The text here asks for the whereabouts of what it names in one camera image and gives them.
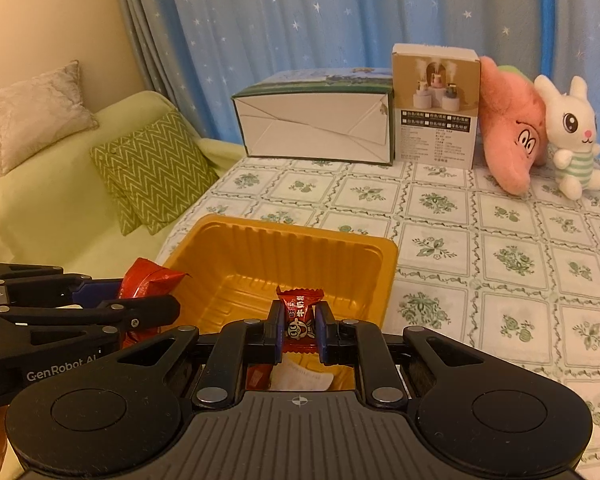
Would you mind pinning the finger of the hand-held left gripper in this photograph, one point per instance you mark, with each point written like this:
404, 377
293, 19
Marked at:
40, 285
130, 312

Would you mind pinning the white candy wrapper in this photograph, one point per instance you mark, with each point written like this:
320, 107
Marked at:
300, 376

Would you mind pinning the beige velvet cushion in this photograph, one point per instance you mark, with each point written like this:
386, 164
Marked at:
40, 115

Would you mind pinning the pink star plush toy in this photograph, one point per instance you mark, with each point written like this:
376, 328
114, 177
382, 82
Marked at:
510, 135

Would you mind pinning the shiny red snack packet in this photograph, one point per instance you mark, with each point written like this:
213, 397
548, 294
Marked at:
147, 280

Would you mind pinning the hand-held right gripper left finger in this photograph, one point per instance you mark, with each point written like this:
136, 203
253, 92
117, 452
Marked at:
277, 335

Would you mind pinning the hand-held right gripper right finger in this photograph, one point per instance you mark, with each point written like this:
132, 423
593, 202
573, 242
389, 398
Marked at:
321, 335

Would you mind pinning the green floral tablecloth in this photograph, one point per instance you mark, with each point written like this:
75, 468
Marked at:
480, 240

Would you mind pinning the green zigzag cushion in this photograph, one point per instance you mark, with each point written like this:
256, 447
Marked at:
152, 170

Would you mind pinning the light green sofa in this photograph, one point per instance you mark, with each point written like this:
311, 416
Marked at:
70, 240

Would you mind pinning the blue star curtain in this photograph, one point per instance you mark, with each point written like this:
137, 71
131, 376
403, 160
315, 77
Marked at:
305, 10

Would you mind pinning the small red figure candy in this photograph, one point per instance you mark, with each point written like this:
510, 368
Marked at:
300, 317

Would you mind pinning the orange plastic tray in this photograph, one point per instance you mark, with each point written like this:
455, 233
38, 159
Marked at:
290, 260

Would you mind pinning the brown product box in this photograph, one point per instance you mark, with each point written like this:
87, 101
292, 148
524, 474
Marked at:
435, 110

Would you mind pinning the white cardboard box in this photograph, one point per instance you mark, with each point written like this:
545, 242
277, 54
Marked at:
310, 120

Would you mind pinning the white bunny plush toy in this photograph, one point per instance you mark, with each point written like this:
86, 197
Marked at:
575, 130

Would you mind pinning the large matte red packet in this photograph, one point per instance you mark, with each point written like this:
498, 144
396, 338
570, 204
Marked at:
259, 377

